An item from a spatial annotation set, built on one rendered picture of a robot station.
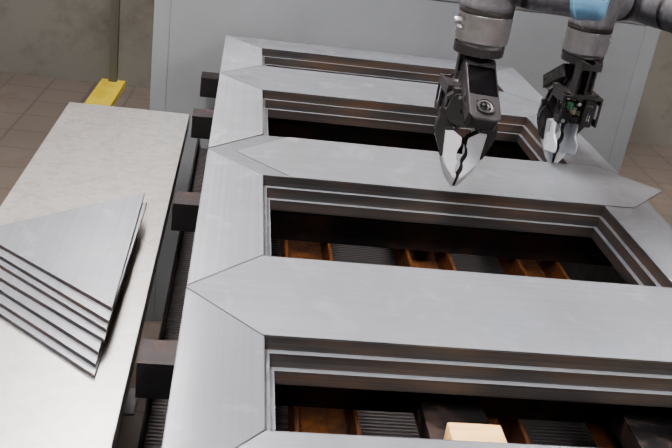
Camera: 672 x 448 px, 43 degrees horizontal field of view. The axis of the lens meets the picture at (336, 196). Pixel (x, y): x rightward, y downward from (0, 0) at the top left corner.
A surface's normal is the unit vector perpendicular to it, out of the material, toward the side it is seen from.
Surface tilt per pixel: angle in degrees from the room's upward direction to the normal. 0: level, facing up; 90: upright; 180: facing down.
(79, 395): 0
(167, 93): 90
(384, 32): 90
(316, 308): 0
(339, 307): 0
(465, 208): 90
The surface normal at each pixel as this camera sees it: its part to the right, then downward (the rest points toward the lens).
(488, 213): 0.08, 0.41
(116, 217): 0.13, -0.91
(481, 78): 0.20, -0.56
